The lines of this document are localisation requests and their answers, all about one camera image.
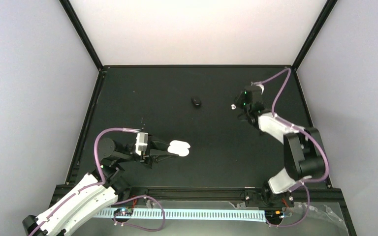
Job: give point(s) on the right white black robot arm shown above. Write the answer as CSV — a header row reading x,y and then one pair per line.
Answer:
x,y
304,158

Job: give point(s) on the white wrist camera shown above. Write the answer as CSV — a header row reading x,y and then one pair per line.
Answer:
x,y
258,84
141,143

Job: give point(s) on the clear plastic sheet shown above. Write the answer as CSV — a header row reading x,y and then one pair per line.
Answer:
x,y
318,219

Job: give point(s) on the black frame post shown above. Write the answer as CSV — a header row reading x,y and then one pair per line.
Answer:
x,y
316,28
74,19

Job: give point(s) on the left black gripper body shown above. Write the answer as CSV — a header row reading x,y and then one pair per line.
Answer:
x,y
145,158

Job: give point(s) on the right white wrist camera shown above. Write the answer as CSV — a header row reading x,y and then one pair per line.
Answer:
x,y
258,84

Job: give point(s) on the black front mounting rail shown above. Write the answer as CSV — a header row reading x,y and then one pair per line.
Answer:
x,y
253,197

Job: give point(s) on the right black frame post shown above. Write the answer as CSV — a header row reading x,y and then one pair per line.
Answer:
x,y
316,28

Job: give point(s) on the white slotted cable duct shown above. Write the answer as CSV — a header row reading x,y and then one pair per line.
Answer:
x,y
183,214

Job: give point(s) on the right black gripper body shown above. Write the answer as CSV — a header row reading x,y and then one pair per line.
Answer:
x,y
238,104

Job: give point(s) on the left black frame post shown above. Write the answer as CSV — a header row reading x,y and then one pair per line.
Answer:
x,y
74,19

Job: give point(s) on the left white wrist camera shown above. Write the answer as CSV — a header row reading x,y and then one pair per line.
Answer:
x,y
141,143

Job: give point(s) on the white earbud charging case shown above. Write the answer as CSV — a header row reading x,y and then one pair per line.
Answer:
x,y
179,148

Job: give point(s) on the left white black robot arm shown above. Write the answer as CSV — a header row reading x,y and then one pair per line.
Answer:
x,y
103,187

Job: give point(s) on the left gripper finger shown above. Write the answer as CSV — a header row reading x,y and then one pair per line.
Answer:
x,y
157,158
160,145

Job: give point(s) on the black oval object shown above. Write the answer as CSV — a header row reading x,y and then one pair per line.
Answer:
x,y
196,101

